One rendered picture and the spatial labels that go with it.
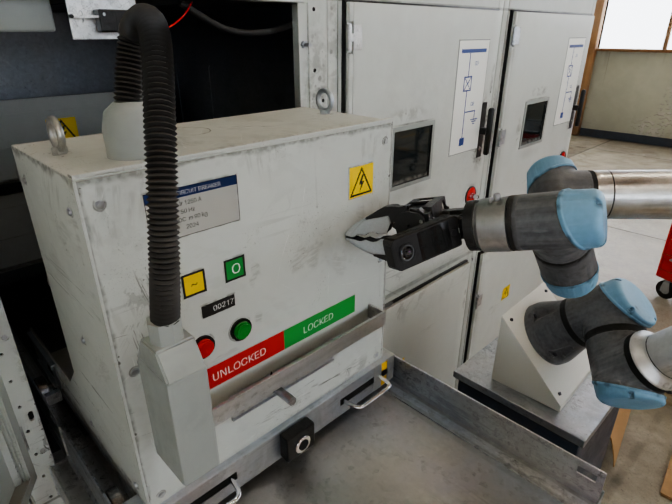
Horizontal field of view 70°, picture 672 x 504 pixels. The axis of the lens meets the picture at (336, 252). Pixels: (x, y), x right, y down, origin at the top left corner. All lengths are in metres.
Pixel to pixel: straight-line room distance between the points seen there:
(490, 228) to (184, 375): 0.41
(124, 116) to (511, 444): 0.79
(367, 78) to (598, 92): 7.84
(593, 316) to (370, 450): 0.54
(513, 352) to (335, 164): 0.67
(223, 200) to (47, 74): 1.05
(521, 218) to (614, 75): 8.16
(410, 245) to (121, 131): 0.37
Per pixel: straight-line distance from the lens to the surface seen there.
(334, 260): 0.78
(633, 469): 2.32
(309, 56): 1.03
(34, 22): 0.86
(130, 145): 0.59
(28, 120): 1.43
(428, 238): 0.66
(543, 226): 0.65
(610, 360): 1.09
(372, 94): 1.14
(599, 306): 1.14
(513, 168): 1.82
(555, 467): 0.93
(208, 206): 0.60
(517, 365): 1.22
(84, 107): 1.46
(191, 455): 0.60
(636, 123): 8.73
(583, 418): 1.24
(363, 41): 1.11
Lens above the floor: 1.52
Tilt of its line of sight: 24 degrees down
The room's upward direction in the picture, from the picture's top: straight up
